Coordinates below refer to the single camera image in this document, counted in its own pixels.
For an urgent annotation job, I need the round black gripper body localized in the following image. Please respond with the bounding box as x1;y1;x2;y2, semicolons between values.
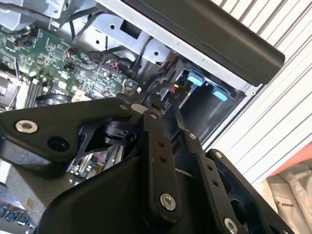
36;156;221;234

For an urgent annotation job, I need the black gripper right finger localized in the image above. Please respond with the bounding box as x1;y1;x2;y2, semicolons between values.
173;106;290;234

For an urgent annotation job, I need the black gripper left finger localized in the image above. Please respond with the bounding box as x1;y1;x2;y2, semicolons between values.
0;97;183;224

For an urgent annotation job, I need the blue disk carrier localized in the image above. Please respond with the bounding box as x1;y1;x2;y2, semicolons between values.
186;69;230;102

